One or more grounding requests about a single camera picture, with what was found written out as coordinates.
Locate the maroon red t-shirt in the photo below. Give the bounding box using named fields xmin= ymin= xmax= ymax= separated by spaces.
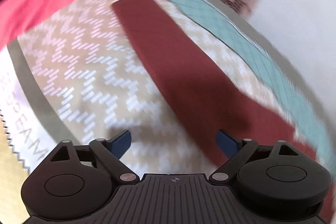
xmin=112 ymin=0 xmax=316 ymax=166

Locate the patterned beige teal bedspread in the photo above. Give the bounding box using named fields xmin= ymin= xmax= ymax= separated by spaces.
xmin=0 ymin=0 xmax=336 ymax=224

